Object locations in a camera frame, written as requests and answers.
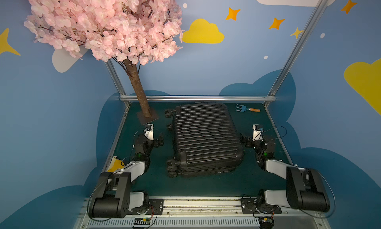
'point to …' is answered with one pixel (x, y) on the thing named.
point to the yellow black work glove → (116, 164)
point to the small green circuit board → (142, 221)
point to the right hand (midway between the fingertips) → (250, 131)
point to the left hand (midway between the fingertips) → (155, 130)
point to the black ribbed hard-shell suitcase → (205, 140)
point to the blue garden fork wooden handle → (243, 108)
